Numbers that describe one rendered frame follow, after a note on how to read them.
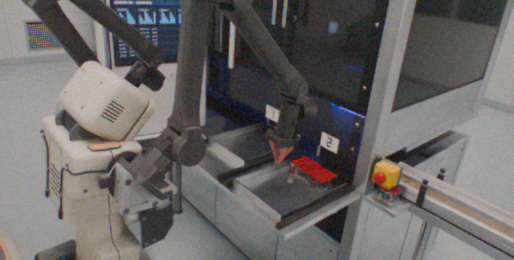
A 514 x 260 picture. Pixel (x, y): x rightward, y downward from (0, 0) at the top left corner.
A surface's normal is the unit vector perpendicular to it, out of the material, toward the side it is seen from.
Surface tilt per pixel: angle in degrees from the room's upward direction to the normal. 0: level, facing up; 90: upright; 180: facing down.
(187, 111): 79
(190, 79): 87
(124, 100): 90
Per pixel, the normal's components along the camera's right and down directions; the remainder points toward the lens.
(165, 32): 0.50, 0.37
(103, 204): 0.67, 0.34
